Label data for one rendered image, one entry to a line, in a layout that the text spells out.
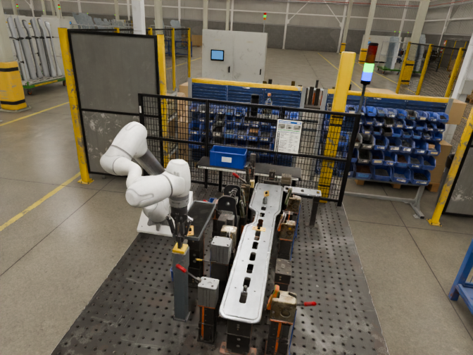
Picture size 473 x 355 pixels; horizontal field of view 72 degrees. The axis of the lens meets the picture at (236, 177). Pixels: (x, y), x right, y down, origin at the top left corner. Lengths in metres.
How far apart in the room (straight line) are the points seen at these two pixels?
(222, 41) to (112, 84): 4.84
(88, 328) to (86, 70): 3.29
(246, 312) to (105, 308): 0.85
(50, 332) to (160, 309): 1.22
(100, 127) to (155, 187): 3.40
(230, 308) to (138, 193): 0.66
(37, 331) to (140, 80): 2.77
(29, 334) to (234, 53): 7.36
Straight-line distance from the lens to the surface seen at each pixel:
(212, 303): 1.63
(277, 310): 1.58
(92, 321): 2.03
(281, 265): 1.77
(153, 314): 1.98
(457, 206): 4.88
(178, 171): 1.39
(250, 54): 8.74
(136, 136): 1.89
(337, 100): 2.83
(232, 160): 2.79
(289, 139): 2.87
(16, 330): 3.14
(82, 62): 4.60
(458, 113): 5.52
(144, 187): 1.32
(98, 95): 4.57
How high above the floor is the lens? 2.14
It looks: 25 degrees down
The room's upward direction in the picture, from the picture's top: 3 degrees clockwise
